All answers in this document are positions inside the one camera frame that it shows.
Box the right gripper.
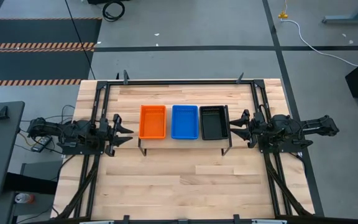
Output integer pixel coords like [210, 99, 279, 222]
[228, 108, 272, 149]

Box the thin black floor cable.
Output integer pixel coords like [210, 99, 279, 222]
[63, 0, 96, 81]

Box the white floor cable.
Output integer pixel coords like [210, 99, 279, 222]
[280, 18, 358, 67]

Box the black power adapter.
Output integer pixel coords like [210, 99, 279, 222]
[30, 134, 53, 153]

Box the grey metal table foot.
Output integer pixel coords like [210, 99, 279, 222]
[321, 0, 358, 25]

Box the black equipment base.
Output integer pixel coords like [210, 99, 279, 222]
[87, 0, 130, 5]

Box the coiled black cable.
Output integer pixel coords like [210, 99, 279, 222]
[101, 0, 126, 22]

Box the black hazard-striped floor mat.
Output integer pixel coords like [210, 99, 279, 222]
[0, 17, 103, 87]

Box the drink can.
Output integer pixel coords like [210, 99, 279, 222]
[14, 192, 35, 205]

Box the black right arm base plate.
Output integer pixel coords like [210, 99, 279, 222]
[256, 129, 314, 154]

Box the wooden shelf with black frame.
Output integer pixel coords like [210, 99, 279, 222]
[137, 105, 233, 156]

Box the black desk stand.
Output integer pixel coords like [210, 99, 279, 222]
[0, 105, 11, 121]

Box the blue plastic basket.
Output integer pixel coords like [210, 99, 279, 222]
[170, 104, 200, 140]

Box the orange plastic basket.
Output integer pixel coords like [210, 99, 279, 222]
[138, 104, 167, 140]

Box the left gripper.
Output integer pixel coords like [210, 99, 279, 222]
[97, 113, 135, 157]

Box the yellow cable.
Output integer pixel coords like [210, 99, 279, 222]
[17, 130, 52, 147]

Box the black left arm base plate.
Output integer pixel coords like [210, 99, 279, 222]
[61, 130, 107, 156]

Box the black plastic basket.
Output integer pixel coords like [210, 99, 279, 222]
[199, 105, 229, 141]

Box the grey cabinet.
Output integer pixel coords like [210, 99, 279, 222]
[19, 160, 64, 217]

